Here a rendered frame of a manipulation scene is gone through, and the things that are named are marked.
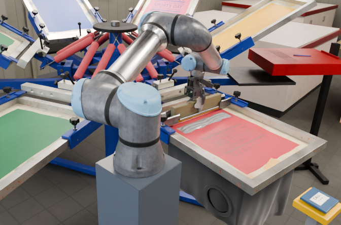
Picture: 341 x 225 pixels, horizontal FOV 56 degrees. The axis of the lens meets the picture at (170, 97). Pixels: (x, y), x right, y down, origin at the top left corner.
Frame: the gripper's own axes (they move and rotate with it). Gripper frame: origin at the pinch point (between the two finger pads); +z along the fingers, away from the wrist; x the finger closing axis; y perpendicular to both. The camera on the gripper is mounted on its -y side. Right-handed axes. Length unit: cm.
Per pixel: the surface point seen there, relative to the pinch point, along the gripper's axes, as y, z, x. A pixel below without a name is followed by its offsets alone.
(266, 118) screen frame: -25.5, 1.8, 27.9
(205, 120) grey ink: 0.1, 4.7, 7.0
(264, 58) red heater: -93, -9, -23
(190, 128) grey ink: 13.0, 4.9, 8.8
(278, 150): -7.0, 5.2, 47.8
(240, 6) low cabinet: -500, 13, -368
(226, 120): -10.6, 5.3, 12.9
